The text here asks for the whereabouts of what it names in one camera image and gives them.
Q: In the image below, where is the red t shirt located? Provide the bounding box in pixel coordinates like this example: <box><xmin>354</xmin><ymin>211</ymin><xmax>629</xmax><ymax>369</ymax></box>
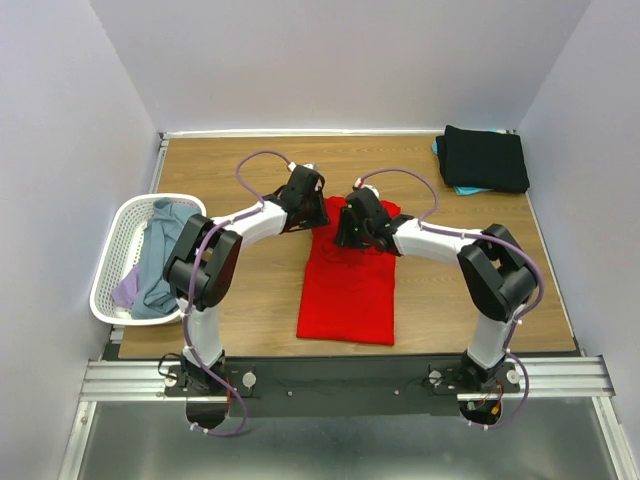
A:
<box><xmin>296</xmin><ymin>196</ymin><xmax>396</xmax><ymax>346</ymax></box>

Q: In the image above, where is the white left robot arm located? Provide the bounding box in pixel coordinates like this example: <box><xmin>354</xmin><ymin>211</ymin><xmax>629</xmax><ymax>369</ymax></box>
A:
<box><xmin>163</xmin><ymin>164</ymin><xmax>329</xmax><ymax>395</ymax></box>

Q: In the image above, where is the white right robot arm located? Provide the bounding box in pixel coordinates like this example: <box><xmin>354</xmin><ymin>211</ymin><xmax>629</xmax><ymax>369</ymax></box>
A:
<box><xmin>334</xmin><ymin>188</ymin><xmax>545</xmax><ymax>392</ymax></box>

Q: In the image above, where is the cyan folded t shirt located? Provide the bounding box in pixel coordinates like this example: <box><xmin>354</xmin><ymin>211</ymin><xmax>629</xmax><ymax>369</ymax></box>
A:
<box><xmin>434</xmin><ymin>125</ymin><xmax>509</xmax><ymax>195</ymax></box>

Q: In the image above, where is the black folded t shirt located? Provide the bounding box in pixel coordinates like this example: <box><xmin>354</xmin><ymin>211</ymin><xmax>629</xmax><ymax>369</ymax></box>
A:
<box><xmin>435</xmin><ymin>125</ymin><xmax>530</xmax><ymax>194</ymax></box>

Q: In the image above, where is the grey blue t shirt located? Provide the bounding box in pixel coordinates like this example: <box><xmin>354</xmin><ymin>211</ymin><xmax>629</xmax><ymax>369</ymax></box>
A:
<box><xmin>131</xmin><ymin>198</ymin><xmax>200</xmax><ymax>320</ymax></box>

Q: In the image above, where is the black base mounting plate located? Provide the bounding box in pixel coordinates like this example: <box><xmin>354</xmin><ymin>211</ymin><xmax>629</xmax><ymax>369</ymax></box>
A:
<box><xmin>157</xmin><ymin>354</ymin><xmax>526</xmax><ymax>430</ymax></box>

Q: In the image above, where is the white laundry basket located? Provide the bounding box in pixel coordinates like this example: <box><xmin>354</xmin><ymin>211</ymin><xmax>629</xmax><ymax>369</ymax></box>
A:
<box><xmin>89</xmin><ymin>193</ymin><xmax>206</xmax><ymax>326</ymax></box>

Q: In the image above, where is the lavender t shirt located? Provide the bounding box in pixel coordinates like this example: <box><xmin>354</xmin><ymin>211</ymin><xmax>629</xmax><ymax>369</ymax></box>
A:
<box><xmin>111</xmin><ymin>264</ymin><xmax>141</xmax><ymax>310</ymax></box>

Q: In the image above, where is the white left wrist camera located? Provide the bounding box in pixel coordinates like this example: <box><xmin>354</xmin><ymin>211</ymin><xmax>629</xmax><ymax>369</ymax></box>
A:
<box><xmin>287</xmin><ymin>162</ymin><xmax>317</xmax><ymax>172</ymax></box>

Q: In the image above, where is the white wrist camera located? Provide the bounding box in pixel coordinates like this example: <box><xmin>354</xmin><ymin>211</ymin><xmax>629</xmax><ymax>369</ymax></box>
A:
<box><xmin>353</xmin><ymin>178</ymin><xmax>380</xmax><ymax>198</ymax></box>
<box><xmin>287</xmin><ymin>162</ymin><xmax>317</xmax><ymax>172</ymax></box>

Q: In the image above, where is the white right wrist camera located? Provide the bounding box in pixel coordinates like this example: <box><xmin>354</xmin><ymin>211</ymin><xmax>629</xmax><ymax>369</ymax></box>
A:
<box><xmin>353</xmin><ymin>178</ymin><xmax>380</xmax><ymax>198</ymax></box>

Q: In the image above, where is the aluminium frame rail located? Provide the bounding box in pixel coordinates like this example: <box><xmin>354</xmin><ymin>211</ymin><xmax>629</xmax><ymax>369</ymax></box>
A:
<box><xmin>80</xmin><ymin>357</ymin><xmax>615</xmax><ymax>402</ymax></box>

